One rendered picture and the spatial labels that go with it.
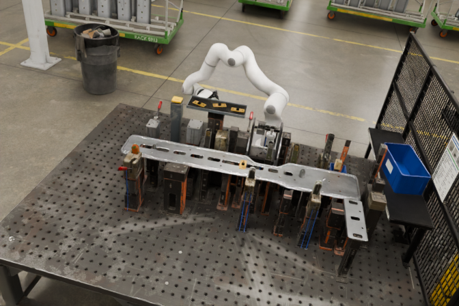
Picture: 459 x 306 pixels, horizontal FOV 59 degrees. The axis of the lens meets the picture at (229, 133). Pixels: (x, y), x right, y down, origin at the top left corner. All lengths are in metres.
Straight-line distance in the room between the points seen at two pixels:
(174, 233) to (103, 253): 0.38
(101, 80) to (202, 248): 3.08
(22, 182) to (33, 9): 2.42
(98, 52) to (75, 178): 2.29
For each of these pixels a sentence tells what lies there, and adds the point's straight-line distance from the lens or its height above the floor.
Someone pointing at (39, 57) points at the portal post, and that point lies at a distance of 5.81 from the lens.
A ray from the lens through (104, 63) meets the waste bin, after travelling 4.85.
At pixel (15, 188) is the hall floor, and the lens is 3.85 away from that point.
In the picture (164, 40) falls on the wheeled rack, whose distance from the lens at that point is 5.96.
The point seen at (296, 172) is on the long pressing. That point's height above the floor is 1.00.
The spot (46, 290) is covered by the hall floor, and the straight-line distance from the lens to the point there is 3.07.
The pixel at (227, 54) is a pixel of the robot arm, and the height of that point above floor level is 1.44.
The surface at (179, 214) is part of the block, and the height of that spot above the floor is 0.72.
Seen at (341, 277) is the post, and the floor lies 0.70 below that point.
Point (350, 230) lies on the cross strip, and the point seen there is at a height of 1.00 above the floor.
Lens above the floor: 2.43
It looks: 33 degrees down
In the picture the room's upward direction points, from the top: 8 degrees clockwise
